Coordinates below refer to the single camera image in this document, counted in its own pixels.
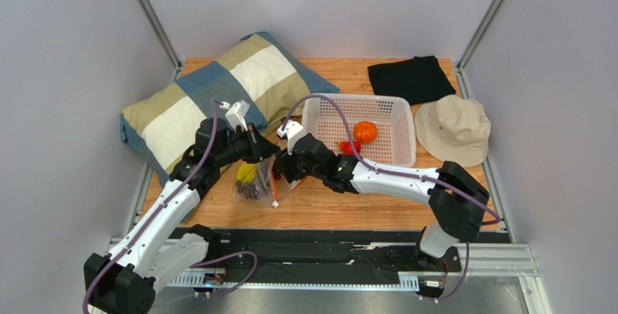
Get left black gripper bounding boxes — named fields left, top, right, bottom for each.
left=215, top=123, right=280, bottom=168

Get yellow fake banana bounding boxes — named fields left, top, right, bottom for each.
left=236, top=162, right=258, bottom=184

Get clear zip top bag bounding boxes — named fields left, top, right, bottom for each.
left=232, top=156, right=306, bottom=207

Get purple fake grapes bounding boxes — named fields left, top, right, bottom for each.
left=234, top=165, right=273, bottom=202

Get red fake apple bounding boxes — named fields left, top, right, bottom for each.
left=338, top=141, right=362, bottom=155

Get orange fake pumpkin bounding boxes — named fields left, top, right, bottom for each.
left=353, top=121, right=379, bottom=144

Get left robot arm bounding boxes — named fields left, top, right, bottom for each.
left=82, top=118, right=279, bottom=313

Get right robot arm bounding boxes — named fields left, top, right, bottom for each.
left=276, top=131, right=489, bottom=269

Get striped blue beige pillow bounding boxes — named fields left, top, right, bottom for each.
left=120, top=32, right=340, bottom=186

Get white plastic perforated basket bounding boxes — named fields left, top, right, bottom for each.
left=302, top=94, right=416, bottom=168

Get black folded cloth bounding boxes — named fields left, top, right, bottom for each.
left=368, top=56, right=456, bottom=105

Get beige bucket hat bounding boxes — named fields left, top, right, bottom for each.
left=414, top=95, right=492, bottom=168

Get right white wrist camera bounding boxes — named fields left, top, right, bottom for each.
left=276, top=121, right=306, bottom=154

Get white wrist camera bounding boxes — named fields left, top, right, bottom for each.
left=225, top=100, right=250, bottom=131
left=276, top=121, right=306, bottom=154

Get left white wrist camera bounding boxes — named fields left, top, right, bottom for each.
left=225, top=100, right=250, bottom=131

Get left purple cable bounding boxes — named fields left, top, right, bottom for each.
left=82, top=99, right=230, bottom=314

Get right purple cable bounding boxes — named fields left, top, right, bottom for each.
left=279, top=94, right=503, bottom=302

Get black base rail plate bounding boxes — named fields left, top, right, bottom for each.
left=164, top=227, right=513, bottom=286

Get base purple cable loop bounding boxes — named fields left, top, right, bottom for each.
left=202, top=249, right=262, bottom=297

